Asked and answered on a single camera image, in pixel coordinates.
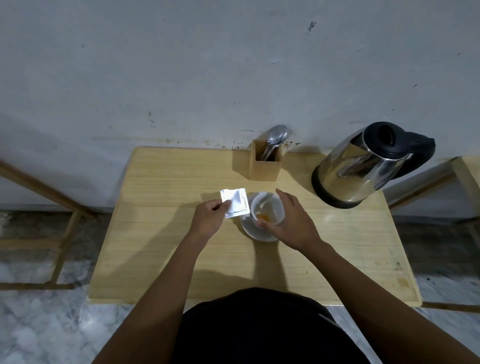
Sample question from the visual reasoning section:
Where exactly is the small steel spoon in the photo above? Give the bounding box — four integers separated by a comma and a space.
267, 129, 290, 161

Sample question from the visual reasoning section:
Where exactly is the steel electric kettle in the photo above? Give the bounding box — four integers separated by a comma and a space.
311, 121, 436, 209

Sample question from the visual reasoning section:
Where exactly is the white ceramic cup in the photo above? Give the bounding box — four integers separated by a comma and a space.
250, 192, 286, 230

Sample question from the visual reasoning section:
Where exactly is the wooden frame stand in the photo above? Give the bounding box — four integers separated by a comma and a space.
0, 159, 99, 292
384, 155, 480, 314

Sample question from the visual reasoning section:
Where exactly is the person's right hand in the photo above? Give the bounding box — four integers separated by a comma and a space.
256, 188, 324, 253

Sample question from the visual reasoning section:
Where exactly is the white paper sachet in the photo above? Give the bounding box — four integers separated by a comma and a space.
220, 187, 251, 219

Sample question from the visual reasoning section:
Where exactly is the person's left hand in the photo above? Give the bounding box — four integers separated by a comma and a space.
187, 199, 232, 245

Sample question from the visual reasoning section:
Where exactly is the person's right forearm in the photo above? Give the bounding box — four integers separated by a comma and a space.
298, 240, 480, 364

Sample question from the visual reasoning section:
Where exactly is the steel fork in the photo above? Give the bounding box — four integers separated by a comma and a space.
275, 128, 294, 151

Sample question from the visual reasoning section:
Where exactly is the person's black shirt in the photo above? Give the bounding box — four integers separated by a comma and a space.
172, 287, 373, 364

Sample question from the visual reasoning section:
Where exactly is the wooden cutlery holder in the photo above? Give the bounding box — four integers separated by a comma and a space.
249, 139, 283, 182

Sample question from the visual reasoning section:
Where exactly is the large steel spoon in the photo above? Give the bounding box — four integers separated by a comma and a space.
262, 124, 288, 161

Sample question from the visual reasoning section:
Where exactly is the person's left forearm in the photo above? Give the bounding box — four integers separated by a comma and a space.
92, 232, 212, 364

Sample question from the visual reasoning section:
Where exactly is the white saucer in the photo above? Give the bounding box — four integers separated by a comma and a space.
240, 215, 280, 243

